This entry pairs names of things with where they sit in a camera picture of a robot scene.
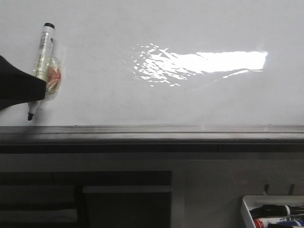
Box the white black whiteboard marker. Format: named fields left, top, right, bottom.
left=27, top=22, right=63, bottom=121

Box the metal tray hook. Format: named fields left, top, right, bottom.
left=263, top=184, right=270, bottom=195
left=288, top=184, right=295, bottom=195

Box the red marker in tray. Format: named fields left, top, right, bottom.
left=254, top=216, right=304, bottom=228

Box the white whiteboard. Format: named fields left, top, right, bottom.
left=0, top=0, right=304, bottom=126

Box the right metal tray hook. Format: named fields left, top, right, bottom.
left=288, top=184, right=295, bottom=195

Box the left metal tray hook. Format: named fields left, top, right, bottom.
left=263, top=184, right=270, bottom=195

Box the black marker in tray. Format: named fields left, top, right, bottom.
left=249, top=204, right=304, bottom=218

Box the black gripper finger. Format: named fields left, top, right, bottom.
left=0, top=57, right=46, bottom=110

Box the aluminium whiteboard frame rail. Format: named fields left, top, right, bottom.
left=0, top=125, right=304, bottom=146

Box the white marker tray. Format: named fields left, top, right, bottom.
left=240, top=195, right=304, bottom=228

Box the blue marker in tray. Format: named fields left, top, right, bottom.
left=267, top=221, right=304, bottom=228

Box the dark cabinet box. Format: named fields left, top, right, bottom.
left=0, top=171, right=172, bottom=228

